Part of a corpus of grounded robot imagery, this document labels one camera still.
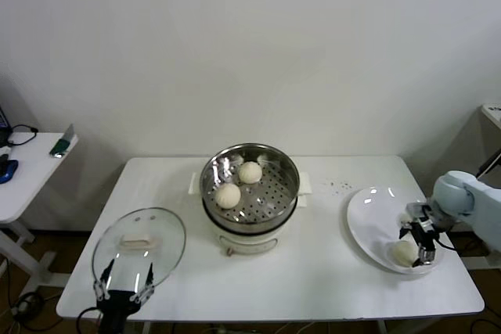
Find thin black laptop cable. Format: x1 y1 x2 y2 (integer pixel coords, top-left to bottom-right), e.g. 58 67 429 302
7 124 39 146

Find black laptop screen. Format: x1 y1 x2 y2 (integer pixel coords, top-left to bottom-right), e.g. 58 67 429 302
0 106 11 145

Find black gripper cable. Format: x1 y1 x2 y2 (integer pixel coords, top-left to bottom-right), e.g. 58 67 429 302
433 236 458 252
76 307 103 334

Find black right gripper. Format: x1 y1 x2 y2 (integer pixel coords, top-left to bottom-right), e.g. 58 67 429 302
398 214 442 268

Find glass lid with beige handle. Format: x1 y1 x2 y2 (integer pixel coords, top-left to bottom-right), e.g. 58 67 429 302
92 207 187 291

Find white round plate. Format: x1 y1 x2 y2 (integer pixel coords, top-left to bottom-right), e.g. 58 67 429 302
346 187 447 275

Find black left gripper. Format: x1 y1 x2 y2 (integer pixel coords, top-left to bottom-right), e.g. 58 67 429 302
92 258 157 334

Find blue handheld device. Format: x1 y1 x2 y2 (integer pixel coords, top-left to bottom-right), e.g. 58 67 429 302
0 146 20 184

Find floor power strip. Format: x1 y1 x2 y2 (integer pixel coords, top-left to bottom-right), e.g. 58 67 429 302
11 294 44 318

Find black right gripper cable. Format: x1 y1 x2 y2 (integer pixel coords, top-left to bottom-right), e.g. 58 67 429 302
433 236 458 252

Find stainless steel steamer basket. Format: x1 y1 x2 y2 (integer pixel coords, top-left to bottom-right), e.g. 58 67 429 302
189 142 313 225

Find green handled scraper tool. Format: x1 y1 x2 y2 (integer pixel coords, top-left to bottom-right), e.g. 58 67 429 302
49 123 75 158

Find black background cable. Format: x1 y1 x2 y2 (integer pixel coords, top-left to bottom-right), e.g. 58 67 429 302
475 149 501 178

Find scattered dark crumbs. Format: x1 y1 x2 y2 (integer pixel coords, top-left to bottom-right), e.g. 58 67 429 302
326 180 353 195

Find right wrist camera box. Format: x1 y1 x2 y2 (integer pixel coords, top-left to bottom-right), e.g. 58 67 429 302
405 201 430 217

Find cream electric cooker base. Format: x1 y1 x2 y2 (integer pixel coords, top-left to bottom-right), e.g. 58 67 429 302
202 192 301 257

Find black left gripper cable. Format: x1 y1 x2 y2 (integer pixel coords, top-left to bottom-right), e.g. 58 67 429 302
76 307 103 334

